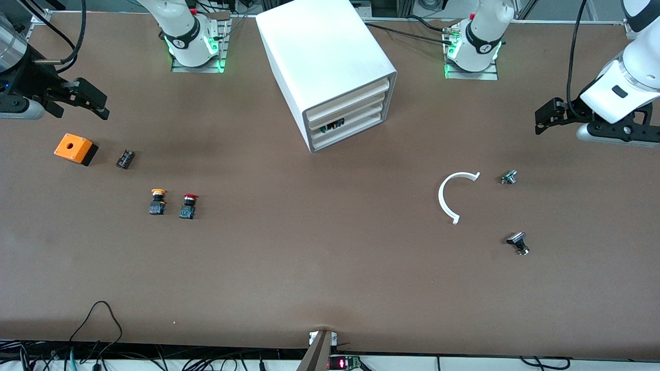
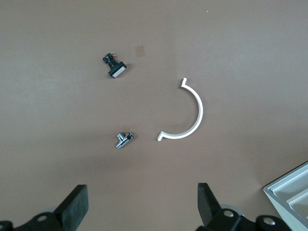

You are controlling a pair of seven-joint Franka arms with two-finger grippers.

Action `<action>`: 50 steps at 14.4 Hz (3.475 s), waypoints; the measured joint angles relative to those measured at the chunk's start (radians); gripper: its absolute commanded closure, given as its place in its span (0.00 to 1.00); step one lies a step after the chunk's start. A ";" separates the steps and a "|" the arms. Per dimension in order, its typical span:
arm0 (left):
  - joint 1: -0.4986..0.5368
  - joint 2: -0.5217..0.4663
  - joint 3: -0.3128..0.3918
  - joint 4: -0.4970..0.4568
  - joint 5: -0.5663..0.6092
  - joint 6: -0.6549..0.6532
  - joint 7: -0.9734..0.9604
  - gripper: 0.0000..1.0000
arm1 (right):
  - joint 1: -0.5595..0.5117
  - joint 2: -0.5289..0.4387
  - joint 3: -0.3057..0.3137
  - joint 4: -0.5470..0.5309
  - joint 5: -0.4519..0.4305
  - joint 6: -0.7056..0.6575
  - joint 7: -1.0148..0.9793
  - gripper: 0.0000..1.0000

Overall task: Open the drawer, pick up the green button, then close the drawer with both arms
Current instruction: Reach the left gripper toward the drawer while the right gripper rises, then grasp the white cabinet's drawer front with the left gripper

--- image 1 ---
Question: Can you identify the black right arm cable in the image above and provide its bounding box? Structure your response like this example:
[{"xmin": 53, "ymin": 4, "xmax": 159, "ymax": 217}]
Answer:
[{"xmin": 18, "ymin": 0, "xmax": 87, "ymax": 73}]

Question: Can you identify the black square push button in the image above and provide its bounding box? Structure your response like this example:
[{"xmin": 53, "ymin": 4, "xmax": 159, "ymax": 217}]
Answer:
[{"xmin": 506, "ymin": 232, "xmax": 531, "ymax": 256}]

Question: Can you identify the white curved plastic arc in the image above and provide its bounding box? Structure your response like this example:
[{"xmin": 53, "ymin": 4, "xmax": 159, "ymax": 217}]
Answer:
[{"xmin": 438, "ymin": 172, "xmax": 481, "ymax": 225}]

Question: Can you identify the thin black looped cable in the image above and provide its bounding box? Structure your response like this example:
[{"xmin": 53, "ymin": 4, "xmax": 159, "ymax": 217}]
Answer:
[{"xmin": 70, "ymin": 301, "xmax": 123, "ymax": 343}]

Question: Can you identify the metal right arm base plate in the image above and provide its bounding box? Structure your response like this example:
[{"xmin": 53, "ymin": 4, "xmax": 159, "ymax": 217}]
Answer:
[{"xmin": 171, "ymin": 18, "xmax": 230, "ymax": 73}]

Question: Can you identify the white drawer cabinet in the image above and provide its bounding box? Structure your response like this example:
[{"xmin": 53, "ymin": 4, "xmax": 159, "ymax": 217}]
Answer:
[{"xmin": 256, "ymin": 0, "xmax": 398, "ymax": 154}]

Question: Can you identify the grey metal camera bracket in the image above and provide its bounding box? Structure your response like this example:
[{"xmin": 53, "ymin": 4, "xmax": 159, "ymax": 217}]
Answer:
[{"xmin": 296, "ymin": 330, "xmax": 338, "ymax": 371}]

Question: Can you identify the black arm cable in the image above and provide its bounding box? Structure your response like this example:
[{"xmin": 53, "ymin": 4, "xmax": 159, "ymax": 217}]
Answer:
[
  {"xmin": 566, "ymin": 0, "xmax": 589, "ymax": 106},
  {"xmin": 18, "ymin": 0, "xmax": 87, "ymax": 73}
]

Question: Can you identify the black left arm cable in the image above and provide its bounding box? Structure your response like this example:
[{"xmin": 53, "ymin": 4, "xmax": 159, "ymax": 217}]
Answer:
[{"xmin": 566, "ymin": 0, "xmax": 589, "ymax": 106}]

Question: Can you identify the yellow push button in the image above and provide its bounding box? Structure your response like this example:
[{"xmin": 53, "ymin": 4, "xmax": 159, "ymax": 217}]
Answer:
[{"xmin": 148, "ymin": 189, "xmax": 167, "ymax": 216}]

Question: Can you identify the red push button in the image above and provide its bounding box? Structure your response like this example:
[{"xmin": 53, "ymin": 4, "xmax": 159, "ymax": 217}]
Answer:
[{"xmin": 178, "ymin": 193, "xmax": 199, "ymax": 220}]

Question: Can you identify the black base power cable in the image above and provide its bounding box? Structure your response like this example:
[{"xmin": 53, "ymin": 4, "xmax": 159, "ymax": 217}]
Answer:
[{"xmin": 369, "ymin": 23, "xmax": 454, "ymax": 45}]

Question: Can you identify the white plastic drawer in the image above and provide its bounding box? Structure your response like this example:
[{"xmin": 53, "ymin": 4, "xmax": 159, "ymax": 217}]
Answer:
[
  {"xmin": 312, "ymin": 115, "xmax": 383, "ymax": 151},
  {"xmin": 307, "ymin": 80, "xmax": 391, "ymax": 123},
  {"xmin": 310, "ymin": 105, "xmax": 385, "ymax": 143},
  {"xmin": 308, "ymin": 94, "xmax": 387, "ymax": 133}
]

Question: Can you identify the orange button enclosure box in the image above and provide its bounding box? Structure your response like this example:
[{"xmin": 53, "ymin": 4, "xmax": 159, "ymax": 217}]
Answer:
[{"xmin": 54, "ymin": 133, "xmax": 98, "ymax": 166}]

